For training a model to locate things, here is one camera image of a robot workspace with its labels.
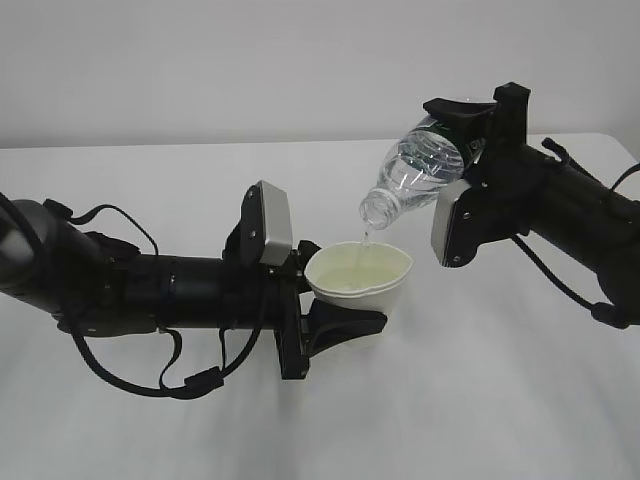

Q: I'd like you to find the white paper cup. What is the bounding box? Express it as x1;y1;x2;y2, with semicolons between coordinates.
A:
304;242;414;315

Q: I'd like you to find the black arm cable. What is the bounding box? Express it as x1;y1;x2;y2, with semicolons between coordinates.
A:
42;197;261;401
509;137;640;330

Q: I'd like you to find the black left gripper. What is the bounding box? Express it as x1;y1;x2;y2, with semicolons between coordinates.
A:
219;227;389;381

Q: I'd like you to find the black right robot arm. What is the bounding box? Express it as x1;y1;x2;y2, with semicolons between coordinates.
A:
423;82;639;329

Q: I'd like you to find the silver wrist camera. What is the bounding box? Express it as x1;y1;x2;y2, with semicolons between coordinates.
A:
431;179;489;268
240;180;293;267

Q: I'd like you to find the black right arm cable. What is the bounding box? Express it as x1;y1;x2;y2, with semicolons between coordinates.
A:
509;137;640;330

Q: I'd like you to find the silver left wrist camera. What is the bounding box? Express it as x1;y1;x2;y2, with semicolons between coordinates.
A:
240;180;293;267

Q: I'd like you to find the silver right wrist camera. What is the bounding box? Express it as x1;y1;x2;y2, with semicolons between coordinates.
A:
431;179;489;268

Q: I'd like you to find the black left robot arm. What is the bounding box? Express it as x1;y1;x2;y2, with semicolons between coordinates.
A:
1;183;387;380

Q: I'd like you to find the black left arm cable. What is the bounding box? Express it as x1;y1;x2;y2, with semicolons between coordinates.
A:
42;197;261;401

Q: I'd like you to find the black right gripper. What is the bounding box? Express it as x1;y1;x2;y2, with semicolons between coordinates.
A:
422;82;549;240

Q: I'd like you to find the clear green-label water bottle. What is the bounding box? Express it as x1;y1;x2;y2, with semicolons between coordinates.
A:
359;115;485;230

